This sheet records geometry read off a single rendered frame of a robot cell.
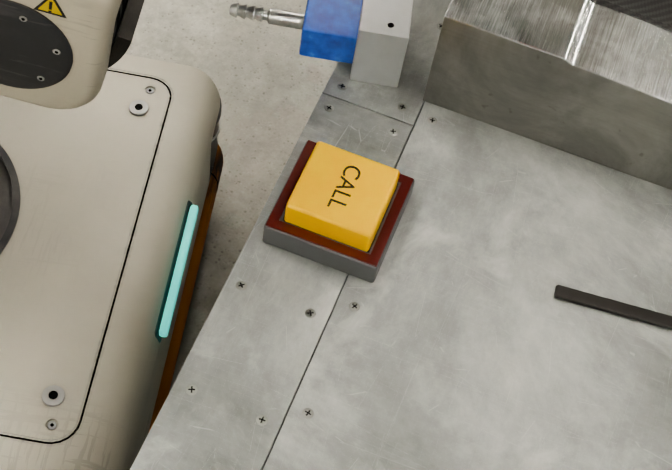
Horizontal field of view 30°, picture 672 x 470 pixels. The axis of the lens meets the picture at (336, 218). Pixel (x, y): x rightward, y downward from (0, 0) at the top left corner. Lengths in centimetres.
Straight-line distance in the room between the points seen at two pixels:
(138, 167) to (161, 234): 10
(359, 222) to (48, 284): 68
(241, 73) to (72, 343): 72
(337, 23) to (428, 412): 29
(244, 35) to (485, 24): 120
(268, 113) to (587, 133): 108
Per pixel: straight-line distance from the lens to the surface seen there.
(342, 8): 92
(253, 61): 201
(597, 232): 89
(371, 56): 91
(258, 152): 189
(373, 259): 82
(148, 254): 145
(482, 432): 79
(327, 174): 83
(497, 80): 89
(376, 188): 83
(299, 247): 83
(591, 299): 86
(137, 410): 138
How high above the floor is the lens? 150
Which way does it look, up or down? 55 degrees down
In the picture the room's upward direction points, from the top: 11 degrees clockwise
